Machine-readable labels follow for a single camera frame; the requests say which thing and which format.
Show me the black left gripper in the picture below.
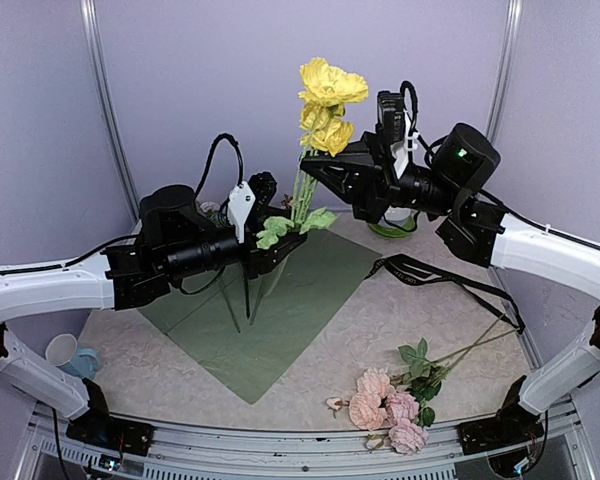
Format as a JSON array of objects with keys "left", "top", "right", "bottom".
[{"left": 165, "top": 207, "right": 308, "bottom": 280}]

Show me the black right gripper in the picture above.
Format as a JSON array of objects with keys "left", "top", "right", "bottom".
[{"left": 301, "top": 128, "right": 462, "bottom": 222}]

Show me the yellow fake flower stem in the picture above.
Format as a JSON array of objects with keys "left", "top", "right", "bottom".
[{"left": 255, "top": 57, "right": 370, "bottom": 326}]

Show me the green pink wrapping paper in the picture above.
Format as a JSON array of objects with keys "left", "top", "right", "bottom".
[{"left": 141, "top": 230, "right": 380, "bottom": 404}]

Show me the small pink bud stem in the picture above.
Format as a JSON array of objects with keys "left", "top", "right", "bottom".
[{"left": 200, "top": 194, "right": 293, "bottom": 215}]

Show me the black printed ribbon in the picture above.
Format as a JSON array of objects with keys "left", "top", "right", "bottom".
[{"left": 365, "top": 254, "right": 526, "bottom": 335}]

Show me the pink rose stem bunch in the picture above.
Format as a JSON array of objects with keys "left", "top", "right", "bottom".
[{"left": 324, "top": 314, "right": 516, "bottom": 455}]

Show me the blue fake flower stem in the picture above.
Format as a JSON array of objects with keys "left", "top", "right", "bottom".
[{"left": 211, "top": 209, "right": 241, "bottom": 333}]

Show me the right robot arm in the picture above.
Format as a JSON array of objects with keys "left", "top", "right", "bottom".
[{"left": 300, "top": 91, "right": 600, "bottom": 444}]

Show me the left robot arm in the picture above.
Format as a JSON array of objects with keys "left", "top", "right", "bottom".
[{"left": 0, "top": 172, "right": 307, "bottom": 445}]

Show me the green plate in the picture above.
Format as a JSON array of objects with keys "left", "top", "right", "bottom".
[{"left": 368, "top": 218, "right": 417, "bottom": 238}]

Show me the white ceramic bowl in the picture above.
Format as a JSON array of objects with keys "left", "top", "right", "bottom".
[{"left": 380, "top": 207, "right": 415, "bottom": 231}]

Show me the white paper cup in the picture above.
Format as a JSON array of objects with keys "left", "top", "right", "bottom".
[{"left": 45, "top": 333, "right": 78, "bottom": 367}]

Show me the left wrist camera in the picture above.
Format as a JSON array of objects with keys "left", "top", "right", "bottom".
[{"left": 227, "top": 171, "right": 277, "bottom": 244}]

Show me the aluminium frame post right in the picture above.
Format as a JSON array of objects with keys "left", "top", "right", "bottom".
[{"left": 486, "top": 0, "right": 523, "bottom": 144}]

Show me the aluminium frame post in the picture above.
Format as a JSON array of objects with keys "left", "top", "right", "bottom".
[
  {"left": 486, "top": 0, "right": 523, "bottom": 144},
  {"left": 80, "top": 0, "right": 139, "bottom": 222}
]

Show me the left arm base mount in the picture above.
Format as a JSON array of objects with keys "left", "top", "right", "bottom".
[{"left": 66, "top": 414, "right": 154, "bottom": 457}]

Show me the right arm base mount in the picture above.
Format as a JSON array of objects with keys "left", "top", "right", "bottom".
[{"left": 457, "top": 410, "right": 544, "bottom": 455}]

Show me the aluminium frame post left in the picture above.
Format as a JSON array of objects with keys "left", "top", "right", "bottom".
[{"left": 80, "top": 0, "right": 139, "bottom": 222}]

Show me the aluminium front rail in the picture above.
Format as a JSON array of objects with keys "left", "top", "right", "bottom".
[{"left": 7, "top": 397, "right": 600, "bottom": 479}]

